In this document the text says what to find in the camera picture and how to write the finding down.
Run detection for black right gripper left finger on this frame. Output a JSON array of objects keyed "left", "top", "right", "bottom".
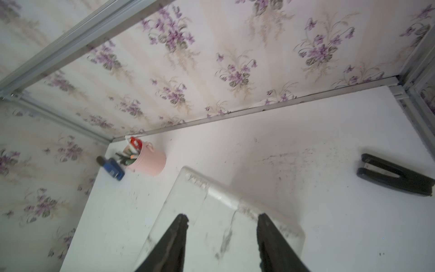
[{"left": 135, "top": 214, "right": 189, "bottom": 272}]

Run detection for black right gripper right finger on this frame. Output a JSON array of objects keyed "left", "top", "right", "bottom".
[{"left": 257, "top": 213, "right": 309, "bottom": 272}]

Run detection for white drawer cabinet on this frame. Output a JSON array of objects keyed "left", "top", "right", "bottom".
[{"left": 134, "top": 167, "right": 305, "bottom": 272}]

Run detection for pink pen cup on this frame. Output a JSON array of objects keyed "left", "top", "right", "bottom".
[{"left": 127, "top": 142, "right": 167, "bottom": 176}]

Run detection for blue stapler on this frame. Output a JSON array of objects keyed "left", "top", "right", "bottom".
[{"left": 96, "top": 156, "right": 125, "bottom": 181}]

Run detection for red scissors in cup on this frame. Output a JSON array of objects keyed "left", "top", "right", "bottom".
[{"left": 129, "top": 137, "right": 143, "bottom": 154}]

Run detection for black stapler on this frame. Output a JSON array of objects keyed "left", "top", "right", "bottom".
[{"left": 356, "top": 153, "right": 435, "bottom": 197}]

